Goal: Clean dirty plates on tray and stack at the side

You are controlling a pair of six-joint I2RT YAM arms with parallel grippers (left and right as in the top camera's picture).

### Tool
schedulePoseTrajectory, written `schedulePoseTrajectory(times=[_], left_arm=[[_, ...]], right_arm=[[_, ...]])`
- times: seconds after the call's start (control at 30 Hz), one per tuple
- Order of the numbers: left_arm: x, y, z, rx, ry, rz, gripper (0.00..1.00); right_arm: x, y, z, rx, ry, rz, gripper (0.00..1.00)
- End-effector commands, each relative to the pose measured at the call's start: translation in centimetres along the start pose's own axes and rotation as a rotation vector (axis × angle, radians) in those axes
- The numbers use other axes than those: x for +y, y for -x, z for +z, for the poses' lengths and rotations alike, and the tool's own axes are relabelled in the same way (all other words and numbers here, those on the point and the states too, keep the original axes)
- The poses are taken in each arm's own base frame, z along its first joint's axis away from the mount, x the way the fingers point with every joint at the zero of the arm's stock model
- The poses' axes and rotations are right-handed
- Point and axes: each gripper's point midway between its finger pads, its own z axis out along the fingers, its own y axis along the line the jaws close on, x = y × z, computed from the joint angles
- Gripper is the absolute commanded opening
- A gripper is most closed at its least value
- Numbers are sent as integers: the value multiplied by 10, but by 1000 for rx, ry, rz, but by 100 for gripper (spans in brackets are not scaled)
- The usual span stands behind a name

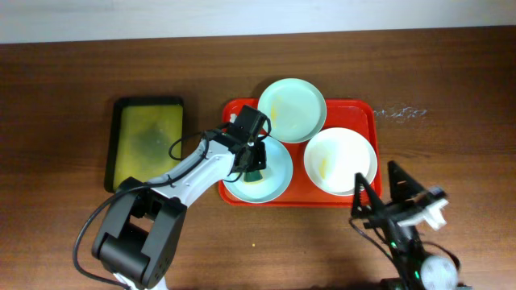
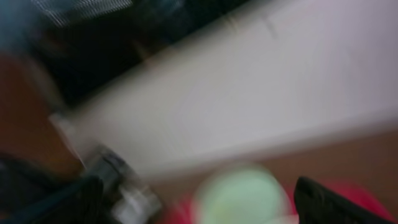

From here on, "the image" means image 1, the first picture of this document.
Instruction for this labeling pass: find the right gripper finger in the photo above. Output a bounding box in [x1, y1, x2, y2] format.
[351, 172, 386, 217]
[388, 160, 426, 203]

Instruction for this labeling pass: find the black tray with yellow liquid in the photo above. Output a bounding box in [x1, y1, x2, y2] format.
[104, 96, 184, 193]

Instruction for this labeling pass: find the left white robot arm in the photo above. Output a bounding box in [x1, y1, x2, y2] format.
[91, 106, 272, 289]

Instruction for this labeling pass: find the white plate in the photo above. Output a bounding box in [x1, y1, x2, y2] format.
[303, 127, 378, 197]

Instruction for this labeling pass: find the green yellow sponge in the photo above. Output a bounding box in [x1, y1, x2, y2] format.
[243, 170, 263, 183]

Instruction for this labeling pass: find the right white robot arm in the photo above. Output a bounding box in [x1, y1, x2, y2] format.
[348, 161, 467, 289]

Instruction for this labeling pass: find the light blue plate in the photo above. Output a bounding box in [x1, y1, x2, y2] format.
[223, 137, 293, 204]
[257, 78, 327, 143]

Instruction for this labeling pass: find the light blue plate top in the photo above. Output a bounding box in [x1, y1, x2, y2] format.
[257, 78, 327, 143]

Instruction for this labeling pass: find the red plastic tray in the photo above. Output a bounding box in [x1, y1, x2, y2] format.
[218, 98, 383, 208]

